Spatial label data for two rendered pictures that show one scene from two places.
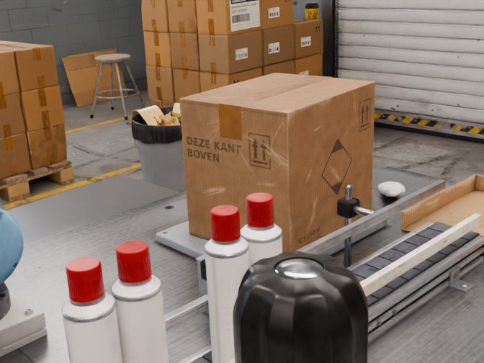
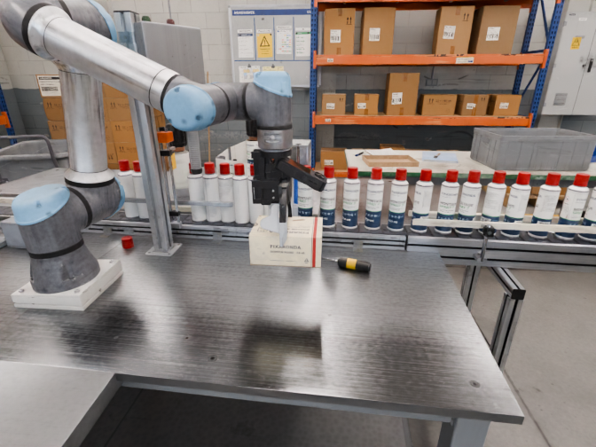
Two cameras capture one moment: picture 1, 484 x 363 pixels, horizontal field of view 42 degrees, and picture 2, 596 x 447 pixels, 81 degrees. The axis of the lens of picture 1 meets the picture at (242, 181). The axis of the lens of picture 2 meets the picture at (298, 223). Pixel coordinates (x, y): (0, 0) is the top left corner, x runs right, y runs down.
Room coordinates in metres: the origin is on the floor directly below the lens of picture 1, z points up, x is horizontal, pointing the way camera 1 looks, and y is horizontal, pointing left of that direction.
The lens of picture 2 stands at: (0.88, 1.42, 1.34)
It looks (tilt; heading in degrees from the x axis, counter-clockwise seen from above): 22 degrees down; 231
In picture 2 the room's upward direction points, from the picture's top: straight up
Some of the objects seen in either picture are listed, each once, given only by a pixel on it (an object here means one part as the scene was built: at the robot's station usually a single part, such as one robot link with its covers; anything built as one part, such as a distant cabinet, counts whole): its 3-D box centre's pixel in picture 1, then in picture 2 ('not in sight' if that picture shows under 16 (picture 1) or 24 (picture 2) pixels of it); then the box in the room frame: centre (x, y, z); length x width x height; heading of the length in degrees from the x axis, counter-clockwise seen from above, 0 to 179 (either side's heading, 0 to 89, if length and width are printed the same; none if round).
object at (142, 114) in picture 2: not in sight; (147, 145); (0.57, 0.35, 1.16); 0.04 x 0.04 x 0.67; 43
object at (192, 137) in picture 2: not in sight; (192, 138); (0.45, 0.40, 1.18); 0.04 x 0.04 x 0.21
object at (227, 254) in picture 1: (228, 289); not in sight; (0.67, 0.02, 0.98); 0.05 x 0.05 x 0.20
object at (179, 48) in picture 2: not in sight; (168, 64); (0.48, 0.35, 1.38); 0.17 x 0.10 x 0.19; 8
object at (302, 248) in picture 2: not in sight; (287, 239); (0.42, 0.81, 0.99); 0.16 x 0.12 x 0.07; 136
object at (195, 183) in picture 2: not in sight; (197, 192); (0.41, 0.30, 0.98); 0.05 x 0.05 x 0.20
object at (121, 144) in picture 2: not in sight; (113, 133); (-0.23, -3.68, 0.70); 1.20 x 0.82 x 1.39; 142
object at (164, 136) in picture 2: not in sight; (174, 177); (0.48, 0.29, 1.05); 0.10 x 0.04 x 0.33; 43
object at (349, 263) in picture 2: not in sight; (336, 261); (0.21, 0.78, 0.84); 0.20 x 0.03 x 0.03; 119
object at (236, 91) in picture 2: not in sight; (224, 102); (0.51, 0.72, 1.30); 0.11 x 0.11 x 0.08; 35
